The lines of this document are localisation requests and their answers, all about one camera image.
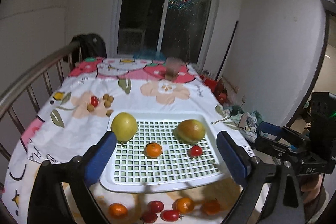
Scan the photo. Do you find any mandarin orange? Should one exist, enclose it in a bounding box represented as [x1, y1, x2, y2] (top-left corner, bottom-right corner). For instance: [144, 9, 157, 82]
[201, 199, 221, 215]
[173, 197, 195, 214]
[108, 203, 128, 219]

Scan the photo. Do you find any red cherry tomato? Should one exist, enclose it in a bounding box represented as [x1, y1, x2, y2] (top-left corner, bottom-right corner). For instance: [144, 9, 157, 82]
[147, 201, 165, 213]
[140, 211, 158, 223]
[160, 209, 183, 222]

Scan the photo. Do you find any person's right hand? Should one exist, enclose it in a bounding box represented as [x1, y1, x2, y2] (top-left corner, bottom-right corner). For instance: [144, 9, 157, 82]
[300, 174, 326, 205]

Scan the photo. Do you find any pile of clothes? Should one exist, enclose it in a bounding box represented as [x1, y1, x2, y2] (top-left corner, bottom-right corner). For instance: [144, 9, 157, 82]
[223, 105, 263, 143]

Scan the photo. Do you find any cherry tomato in tray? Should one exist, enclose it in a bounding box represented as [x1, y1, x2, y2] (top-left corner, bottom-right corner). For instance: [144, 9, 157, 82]
[187, 145, 203, 157]

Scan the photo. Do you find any yellow-green pear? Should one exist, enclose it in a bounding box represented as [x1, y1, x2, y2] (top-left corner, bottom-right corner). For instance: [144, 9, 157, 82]
[110, 112, 138, 143]

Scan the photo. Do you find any floral printed tablecloth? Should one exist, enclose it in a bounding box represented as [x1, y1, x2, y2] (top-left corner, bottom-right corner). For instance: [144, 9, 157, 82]
[2, 59, 245, 223]

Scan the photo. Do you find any green-red mango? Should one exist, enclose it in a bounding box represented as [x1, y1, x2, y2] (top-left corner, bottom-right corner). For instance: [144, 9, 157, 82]
[175, 119, 206, 143]

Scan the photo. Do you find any small mandarin in tray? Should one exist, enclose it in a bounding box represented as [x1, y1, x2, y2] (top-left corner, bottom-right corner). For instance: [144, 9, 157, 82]
[145, 142, 162, 159]

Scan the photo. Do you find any cherry tomato near longans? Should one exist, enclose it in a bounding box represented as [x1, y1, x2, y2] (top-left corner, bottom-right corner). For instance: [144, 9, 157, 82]
[90, 96, 99, 107]

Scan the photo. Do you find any white plastic grid tray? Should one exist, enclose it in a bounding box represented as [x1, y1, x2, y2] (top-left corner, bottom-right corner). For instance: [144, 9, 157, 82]
[99, 111, 230, 193]

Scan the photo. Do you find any red box on floor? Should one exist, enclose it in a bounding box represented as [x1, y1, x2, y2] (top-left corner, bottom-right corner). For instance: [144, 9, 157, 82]
[201, 76, 228, 105]

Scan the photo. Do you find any metal bed railing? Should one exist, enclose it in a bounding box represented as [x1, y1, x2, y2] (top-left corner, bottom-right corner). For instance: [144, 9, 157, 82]
[0, 40, 83, 188]

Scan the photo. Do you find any translucent plastic cup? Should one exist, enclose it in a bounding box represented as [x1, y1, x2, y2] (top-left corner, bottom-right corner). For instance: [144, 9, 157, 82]
[165, 57, 183, 81]

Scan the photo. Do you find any black bag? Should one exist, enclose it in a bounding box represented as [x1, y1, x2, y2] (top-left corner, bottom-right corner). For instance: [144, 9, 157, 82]
[71, 33, 107, 63]

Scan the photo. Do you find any sliding glass window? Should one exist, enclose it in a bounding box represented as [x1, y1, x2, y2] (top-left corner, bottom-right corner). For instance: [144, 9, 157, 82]
[111, 0, 219, 67]

